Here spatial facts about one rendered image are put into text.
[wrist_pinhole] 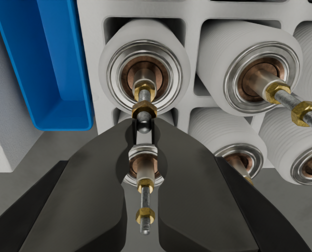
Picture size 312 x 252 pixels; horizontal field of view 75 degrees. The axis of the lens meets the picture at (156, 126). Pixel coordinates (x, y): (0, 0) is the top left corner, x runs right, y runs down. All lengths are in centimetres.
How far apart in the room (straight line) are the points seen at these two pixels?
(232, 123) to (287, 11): 15
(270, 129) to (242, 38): 18
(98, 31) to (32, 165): 50
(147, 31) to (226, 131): 15
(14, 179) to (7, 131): 36
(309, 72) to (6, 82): 44
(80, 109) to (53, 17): 18
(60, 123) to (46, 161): 25
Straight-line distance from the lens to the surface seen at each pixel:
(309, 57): 31
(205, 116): 31
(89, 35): 28
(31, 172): 72
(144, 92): 16
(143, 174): 25
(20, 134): 46
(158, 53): 20
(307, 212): 100
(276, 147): 34
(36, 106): 44
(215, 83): 23
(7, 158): 43
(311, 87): 29
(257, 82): 22
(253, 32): 23
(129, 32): 20
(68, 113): 47
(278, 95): 20
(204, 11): 28
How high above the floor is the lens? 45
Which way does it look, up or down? 58 degrees down
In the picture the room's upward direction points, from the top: 176 degrees clockwise
